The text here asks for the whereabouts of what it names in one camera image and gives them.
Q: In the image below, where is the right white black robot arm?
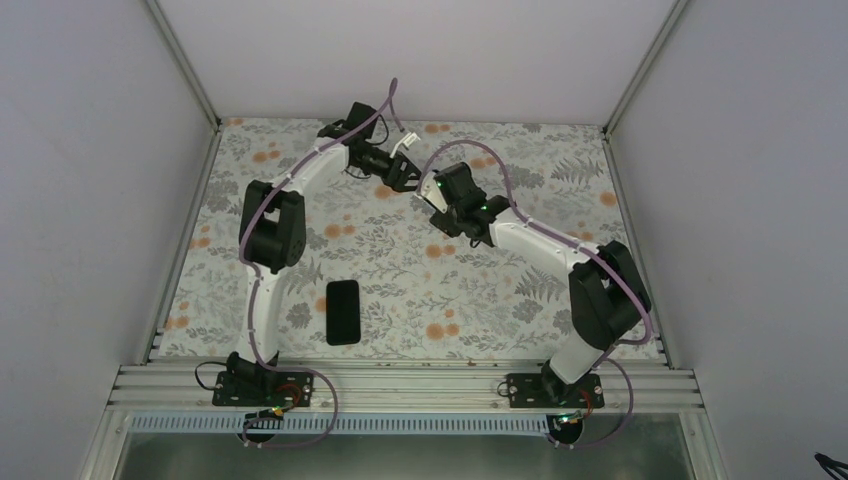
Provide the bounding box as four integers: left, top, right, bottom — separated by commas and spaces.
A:
419, 163, 651, 407

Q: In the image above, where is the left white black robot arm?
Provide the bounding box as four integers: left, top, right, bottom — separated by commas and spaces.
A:
227, 102, 421, 405

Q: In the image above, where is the black phone on table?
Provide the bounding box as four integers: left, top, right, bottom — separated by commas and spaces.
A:
326, 280, 361, 346

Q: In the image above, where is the floral table mat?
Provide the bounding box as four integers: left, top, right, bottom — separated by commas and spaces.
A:
159, 118, 626, 360

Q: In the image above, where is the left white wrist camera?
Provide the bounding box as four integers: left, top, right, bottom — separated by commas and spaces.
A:
389, 131, 420, 158

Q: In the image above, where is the right aluminium frame post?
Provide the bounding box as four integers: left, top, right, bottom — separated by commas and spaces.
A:
602, 0, 690, 141

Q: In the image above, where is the aluminium frame post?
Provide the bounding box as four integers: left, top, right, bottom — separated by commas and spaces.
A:
602, 0, 690, 141
143, 0, 221, 131

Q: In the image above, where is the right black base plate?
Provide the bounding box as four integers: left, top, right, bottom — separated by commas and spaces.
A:
498, 373, 605, 409

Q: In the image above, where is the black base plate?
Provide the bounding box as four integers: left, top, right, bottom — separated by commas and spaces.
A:
498, 373, 605, 409
211, 371, 314, 408

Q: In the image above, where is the left aluminium frame post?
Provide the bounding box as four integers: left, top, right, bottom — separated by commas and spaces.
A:
143, 0, 221, 131

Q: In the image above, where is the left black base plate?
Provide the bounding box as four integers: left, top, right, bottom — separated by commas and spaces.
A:
211, 371, 314, 408

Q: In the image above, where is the slotted grey cable duct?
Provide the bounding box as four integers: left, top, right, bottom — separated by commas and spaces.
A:
128, 411, 549, 436

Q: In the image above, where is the aluminium front rail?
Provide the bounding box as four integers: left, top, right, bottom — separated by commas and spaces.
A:
107, 360, 704, 413

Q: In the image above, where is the black cable bottom right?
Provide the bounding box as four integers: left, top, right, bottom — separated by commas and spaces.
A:
814, 452, 848, 480

